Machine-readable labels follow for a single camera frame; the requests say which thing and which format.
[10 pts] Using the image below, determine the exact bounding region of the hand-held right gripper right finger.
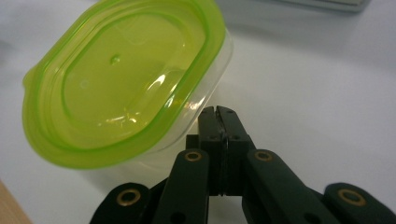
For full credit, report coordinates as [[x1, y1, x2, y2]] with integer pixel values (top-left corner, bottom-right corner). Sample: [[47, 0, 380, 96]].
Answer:
[[216, 105, 257, 197]]

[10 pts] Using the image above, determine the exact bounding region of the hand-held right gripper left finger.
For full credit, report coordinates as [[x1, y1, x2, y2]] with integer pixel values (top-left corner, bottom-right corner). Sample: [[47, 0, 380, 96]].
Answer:
[[186, 105, 226, 197]]

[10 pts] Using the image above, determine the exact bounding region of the clear plastic food container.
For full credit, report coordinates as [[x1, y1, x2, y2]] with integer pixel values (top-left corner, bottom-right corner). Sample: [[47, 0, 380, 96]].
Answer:
[[115, 27, 235, 175]]

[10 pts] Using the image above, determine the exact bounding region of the green container lid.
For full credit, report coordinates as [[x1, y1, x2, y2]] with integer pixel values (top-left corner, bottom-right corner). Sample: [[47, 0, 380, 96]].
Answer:
[[21, 0, 227, 171]]

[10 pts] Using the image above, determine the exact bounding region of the light wooden board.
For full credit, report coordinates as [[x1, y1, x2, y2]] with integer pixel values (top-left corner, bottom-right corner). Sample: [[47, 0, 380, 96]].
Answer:
[[0, 179, 34, 224]]

